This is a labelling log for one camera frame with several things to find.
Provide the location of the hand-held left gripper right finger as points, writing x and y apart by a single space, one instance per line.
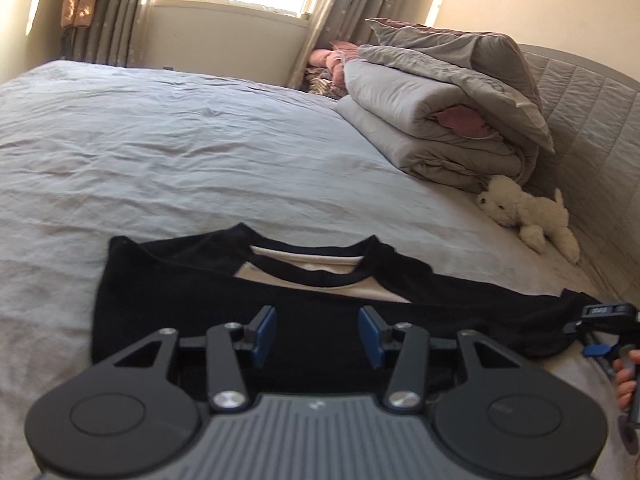
372 335

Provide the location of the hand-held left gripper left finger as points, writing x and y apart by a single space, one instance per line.
262 332

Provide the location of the folded grey comforter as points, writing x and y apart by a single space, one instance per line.
390 90

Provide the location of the bed with grey sheet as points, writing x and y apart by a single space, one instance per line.
200 160

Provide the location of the leopard print cloth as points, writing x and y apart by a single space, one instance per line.
322 85

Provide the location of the person's right hand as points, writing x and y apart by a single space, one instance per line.
622 385

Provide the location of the pink cloth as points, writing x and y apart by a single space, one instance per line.
330 60

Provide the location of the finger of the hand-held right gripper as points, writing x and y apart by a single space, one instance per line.
600 311
597 352

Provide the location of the white plush dog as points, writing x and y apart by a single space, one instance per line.
505 195

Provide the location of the black and beige shirt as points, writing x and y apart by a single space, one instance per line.
175 285

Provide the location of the grey quilted headboard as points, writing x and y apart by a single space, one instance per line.
600 125

